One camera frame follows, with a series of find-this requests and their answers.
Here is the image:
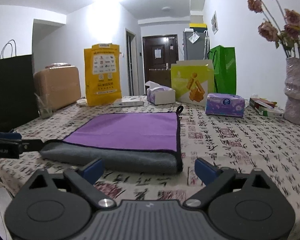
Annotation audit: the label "grey refrigerator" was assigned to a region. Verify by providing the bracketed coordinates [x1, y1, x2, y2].
[183, 27, 209, 60]

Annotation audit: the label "round ceiling lamp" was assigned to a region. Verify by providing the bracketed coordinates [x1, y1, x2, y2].
[161, 7, 171, 12]

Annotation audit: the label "purple and grey towel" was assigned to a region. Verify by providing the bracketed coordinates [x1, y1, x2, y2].
[39, 106, 184, 174]

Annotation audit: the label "dark brown entrance door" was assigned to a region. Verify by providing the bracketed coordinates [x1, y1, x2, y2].
[142, 35, 179, 87]

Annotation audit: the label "open purple tissue box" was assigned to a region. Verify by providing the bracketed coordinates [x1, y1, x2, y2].
[145, 81, 175, 105]

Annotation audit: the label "wall poster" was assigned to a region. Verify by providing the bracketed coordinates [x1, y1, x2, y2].
[211, 12, 218, 34]

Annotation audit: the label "dried pink roses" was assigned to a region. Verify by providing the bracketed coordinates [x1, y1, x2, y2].
[244, 0, 300, 62]

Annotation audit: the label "clear drinking glass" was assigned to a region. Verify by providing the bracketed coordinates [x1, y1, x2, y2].
[35, 94, 53, 119]

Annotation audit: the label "yellow box atop refrigerator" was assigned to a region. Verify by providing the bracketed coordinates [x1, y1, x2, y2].
[189, 23, 207, 28]

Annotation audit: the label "green gift bag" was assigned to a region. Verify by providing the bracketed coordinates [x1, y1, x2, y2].
[208, 45, 237, 95]

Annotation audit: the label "black paper bag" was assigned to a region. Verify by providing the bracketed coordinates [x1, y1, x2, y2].
[0, 40, 39, 132]

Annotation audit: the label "purple tissue pack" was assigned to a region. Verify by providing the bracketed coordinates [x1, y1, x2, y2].
[205, 93, 245, 118]

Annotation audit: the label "red and green small boxes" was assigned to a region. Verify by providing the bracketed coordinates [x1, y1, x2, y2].
[249, 97, 284, 118]

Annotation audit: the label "yellow printed bag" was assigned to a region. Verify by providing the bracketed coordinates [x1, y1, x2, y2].
[84, 43, 122, 107]

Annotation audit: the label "calligraphy print tablecloth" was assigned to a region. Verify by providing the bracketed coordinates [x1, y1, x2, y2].
[0, 102, 300, 239]

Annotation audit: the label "tan small suitcase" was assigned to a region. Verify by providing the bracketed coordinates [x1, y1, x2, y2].
[33, 66, 81, 111]

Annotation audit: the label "white textured vase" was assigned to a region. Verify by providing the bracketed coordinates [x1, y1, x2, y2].
[284, 57, 300, 125]

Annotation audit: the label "yellow-green snack carton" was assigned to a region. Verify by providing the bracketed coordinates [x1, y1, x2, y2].
[171, 60, 215, 107]

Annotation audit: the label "flat white box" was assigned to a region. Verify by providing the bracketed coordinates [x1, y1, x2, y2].
[112, 96, 144, 108]

